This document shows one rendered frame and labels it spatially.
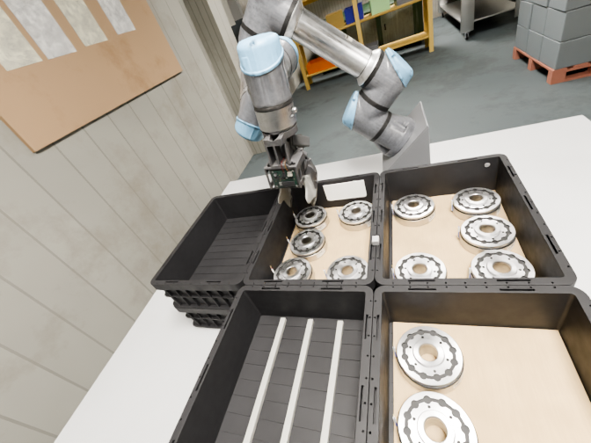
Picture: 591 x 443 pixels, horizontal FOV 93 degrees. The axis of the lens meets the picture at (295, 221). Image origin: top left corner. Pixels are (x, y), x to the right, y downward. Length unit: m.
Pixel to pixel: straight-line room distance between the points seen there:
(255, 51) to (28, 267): 1.71
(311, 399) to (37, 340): 1.66
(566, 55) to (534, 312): 3.30
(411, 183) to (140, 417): 0.96
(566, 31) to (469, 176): 2.90
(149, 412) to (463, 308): 0.79
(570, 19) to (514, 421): 3.40
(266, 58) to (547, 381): 0.66
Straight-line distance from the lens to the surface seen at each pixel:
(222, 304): 0.82
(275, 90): 0.54
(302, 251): 0.78
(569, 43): 3.74
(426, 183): 0.88
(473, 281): 0.57
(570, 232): 1.02
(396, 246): 0.76
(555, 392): 0.61
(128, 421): 1.00
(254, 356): 0.69
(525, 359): 0.63
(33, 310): 2.02
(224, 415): 0.67
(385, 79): 1.01
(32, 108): 2.15
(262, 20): 0.99
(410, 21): 6.48
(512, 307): 0.60
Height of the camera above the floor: 1.38
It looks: 36 degrees down
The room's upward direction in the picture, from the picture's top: 23 degrees counter-clockwise
